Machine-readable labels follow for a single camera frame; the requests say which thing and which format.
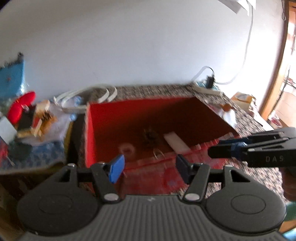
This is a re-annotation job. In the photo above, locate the white rectangular block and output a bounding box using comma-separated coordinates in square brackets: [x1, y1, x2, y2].
[164, 132, 191, 154]

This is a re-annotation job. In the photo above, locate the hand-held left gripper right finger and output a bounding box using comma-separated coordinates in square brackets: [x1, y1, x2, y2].
[176, 154, 245, 202]

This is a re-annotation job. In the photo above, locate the blue fabric bag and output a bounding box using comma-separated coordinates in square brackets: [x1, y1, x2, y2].
[0, 53, 25, 100]

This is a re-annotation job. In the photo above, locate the wooden door frame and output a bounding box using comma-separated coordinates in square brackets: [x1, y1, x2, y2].
[259, 0, 296, 121]

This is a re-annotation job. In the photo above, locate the white power strip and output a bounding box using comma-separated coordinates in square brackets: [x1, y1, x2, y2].
[194, 82, 223, 95]

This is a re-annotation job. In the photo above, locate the white power strip cord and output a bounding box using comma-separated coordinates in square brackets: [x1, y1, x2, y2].
[192, 5, 253, 85]

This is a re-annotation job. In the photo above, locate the blue white packet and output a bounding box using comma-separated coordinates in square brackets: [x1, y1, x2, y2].
[67, 96, 84, 112]

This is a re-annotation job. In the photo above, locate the blue patterned cloth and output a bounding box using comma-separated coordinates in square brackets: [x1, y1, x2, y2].
[0, 141, 67, 174]

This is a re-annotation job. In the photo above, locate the coiled white cable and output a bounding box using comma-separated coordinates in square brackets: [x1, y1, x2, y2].
[54, 86, 118, 108]

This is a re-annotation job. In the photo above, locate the clear tape roll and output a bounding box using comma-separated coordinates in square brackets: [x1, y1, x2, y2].
[119, 143, 136, 160]

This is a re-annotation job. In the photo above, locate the yellow cardboard box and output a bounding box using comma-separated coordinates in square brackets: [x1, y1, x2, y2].
[231, 91, 257, 108]

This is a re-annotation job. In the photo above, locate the white wall fixture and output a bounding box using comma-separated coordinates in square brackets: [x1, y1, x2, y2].
[220, 0, 257, 14]

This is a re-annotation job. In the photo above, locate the person's right hand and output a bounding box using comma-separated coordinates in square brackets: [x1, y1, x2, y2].
[281, 166, 296, 201]

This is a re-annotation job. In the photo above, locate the white rectangular case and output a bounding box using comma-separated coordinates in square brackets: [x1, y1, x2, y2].
[0, 117, 18, 144]

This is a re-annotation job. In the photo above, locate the large brown pine cone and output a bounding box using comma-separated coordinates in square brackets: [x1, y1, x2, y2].
[142, 128, 161, 149]

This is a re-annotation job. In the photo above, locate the metal wrench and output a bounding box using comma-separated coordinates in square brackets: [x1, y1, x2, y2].
[153, 149, 166, 160]

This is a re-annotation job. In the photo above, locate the red brocade cardboard box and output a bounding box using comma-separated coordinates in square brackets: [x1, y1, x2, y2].
[84, 96, 241, 196]

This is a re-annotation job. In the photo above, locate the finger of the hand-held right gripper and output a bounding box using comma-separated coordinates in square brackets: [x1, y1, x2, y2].
[208, 138, 289, 160]
[218, 131, 285, 144]

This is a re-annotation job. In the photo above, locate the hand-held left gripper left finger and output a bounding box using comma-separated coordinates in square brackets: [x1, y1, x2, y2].
[54, 155, 126, 204]

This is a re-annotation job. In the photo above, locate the red oval case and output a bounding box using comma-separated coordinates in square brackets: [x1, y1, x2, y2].
[7, 91, 36, 123]

